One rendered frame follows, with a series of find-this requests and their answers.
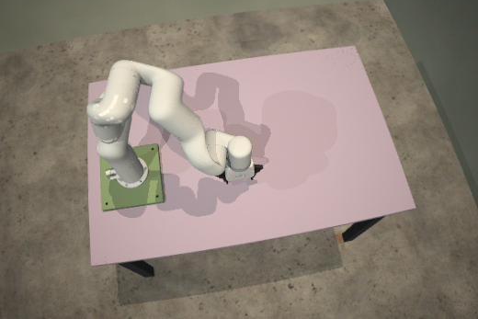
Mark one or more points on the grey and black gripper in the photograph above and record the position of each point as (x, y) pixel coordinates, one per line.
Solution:
(231, 175)

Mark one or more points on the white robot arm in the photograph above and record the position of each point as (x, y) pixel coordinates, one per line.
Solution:
(166, 109)

